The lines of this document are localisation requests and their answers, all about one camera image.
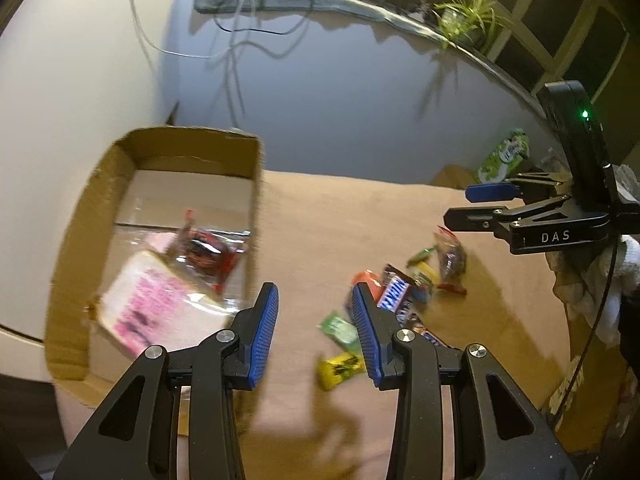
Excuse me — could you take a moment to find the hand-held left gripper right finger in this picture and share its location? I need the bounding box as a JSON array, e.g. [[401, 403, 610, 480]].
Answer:
[[350, 282, 581, 480]]

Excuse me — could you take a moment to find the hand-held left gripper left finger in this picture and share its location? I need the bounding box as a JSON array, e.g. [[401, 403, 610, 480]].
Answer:
[[52, 282, 279, 480]]

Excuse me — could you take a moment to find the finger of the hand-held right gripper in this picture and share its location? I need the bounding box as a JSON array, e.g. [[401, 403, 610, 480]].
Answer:
[[443, 194, 609, 237], [465, 169, 576, 204]]

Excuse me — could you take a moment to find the green candy packet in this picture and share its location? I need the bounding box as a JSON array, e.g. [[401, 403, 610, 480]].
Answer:
[[318, 310, 363, 358]]

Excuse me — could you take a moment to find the yellow candy packet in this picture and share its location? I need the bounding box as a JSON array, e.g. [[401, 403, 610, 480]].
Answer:
[[317, 352, 366, 392]]

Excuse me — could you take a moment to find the clear bag of dark candy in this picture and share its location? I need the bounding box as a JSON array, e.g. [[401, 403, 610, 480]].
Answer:
[[432, 226, 468, 295]]

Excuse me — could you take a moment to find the blue chocolate bar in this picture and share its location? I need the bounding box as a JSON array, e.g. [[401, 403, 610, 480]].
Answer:
[[377, 265, 416, 322]]

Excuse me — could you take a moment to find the orange snack packet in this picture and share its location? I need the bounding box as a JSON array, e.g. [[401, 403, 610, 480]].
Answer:
[[350, 271, 383, 311]]

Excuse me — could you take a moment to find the brown chocolate bar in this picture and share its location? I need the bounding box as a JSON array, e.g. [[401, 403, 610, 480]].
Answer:
[[400, 310, 448, 348]]

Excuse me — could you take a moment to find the small green candy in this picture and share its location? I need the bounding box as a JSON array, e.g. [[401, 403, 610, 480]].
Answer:
[[407, 245, 437, 266]]

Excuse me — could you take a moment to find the yellow and dark snack packet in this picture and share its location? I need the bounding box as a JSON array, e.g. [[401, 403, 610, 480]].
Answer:
[[410, 261, 441, 303]]

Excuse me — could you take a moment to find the cardboard box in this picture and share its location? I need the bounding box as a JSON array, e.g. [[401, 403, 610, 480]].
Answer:
[[44, 126, 264, 436]]

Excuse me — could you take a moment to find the green snack bag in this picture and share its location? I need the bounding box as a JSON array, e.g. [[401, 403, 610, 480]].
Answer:
[[477, 129, 531, 184]]

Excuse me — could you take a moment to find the red clear snack packet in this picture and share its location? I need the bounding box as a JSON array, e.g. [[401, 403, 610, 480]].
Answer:
[[167, 210, 251, 293]]

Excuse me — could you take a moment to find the pink print snack packet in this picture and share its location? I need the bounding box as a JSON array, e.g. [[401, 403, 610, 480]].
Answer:
[[97, 250, 241, 361]]

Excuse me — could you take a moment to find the white crumpled cloth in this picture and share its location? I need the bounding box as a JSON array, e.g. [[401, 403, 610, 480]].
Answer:
[[552, 237, 640, 346]]

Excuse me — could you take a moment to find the green potted plant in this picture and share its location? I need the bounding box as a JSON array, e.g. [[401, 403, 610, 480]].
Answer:
[[432, 0, 511, 53]]

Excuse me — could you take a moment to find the cream window frame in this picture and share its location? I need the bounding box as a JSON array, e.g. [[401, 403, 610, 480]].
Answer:
[[492, 0, 631, 106]]

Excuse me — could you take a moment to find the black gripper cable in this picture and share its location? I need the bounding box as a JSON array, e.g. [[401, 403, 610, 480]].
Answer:
[[547, 242, 621, 423]]

